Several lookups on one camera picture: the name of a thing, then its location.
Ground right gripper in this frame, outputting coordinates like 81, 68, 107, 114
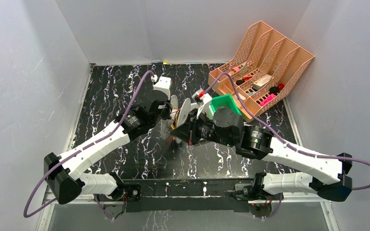
171, 108, 235, 148

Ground white perforated cable spool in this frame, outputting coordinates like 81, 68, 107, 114
160, 95, 191, 144

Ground green plastic bin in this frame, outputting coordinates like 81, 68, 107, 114
210, 94, 241, 115

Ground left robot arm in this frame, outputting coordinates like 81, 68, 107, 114
44, 99, 172, 205

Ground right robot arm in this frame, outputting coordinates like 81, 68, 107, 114
171, 108, 352, 202

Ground white box in rack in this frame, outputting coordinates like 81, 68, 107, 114
252, 74, 272, 90

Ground peach file organizer rack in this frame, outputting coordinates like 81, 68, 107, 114
208, 21, 315, 122

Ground red capped item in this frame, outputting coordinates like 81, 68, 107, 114
277, 83, 285, 91

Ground red cable on spool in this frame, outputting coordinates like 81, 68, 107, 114
166, 110, 181, 146

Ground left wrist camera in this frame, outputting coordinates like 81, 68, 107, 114
151, 75, 172, 100

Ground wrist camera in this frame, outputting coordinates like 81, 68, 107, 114
191, 89, 212, 119
151, 75, 172, 100

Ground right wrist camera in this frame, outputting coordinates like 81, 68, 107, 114
191, 89, 212, 119

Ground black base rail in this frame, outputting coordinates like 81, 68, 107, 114
124, 178, 255, 212

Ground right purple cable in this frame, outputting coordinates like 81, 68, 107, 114
202, 71, 370, 191

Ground purple cable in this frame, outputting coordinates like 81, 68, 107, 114
202, 71, 370, 191
23, 70, 157, 219

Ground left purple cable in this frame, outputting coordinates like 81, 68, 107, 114
23, 70, 157, 219

